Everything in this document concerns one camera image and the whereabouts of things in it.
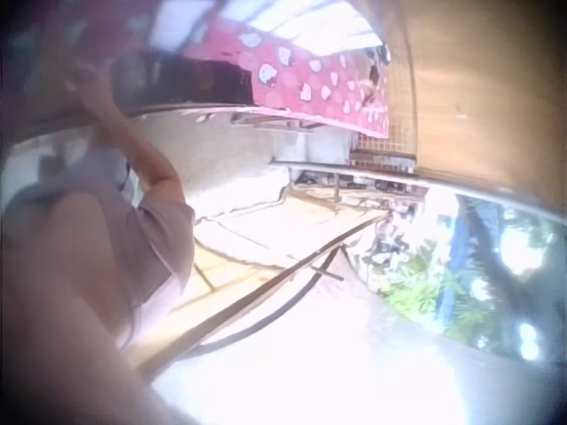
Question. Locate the pink patterned cloth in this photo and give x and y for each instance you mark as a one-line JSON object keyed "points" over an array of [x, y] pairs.
{"points": [[310, 84]]}

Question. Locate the dark cloth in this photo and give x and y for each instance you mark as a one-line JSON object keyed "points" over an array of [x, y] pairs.
{"points": [[195, 79]]}

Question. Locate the wooden slatted frame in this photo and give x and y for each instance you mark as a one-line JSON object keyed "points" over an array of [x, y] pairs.
{"points": [[266, 252]]}

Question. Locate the green plants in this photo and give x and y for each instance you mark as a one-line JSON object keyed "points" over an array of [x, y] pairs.
{"points": [[425, 288]]}

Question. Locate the blue tarp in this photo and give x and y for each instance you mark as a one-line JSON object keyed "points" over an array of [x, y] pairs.
{"points": [[463, 239]]}

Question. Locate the metal rack with clutter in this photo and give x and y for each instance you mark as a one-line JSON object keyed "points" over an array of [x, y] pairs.
{"points": [[350, 183]]}

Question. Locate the person's right hand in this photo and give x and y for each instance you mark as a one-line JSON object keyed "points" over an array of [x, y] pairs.
{"points": [[82, 82]]}

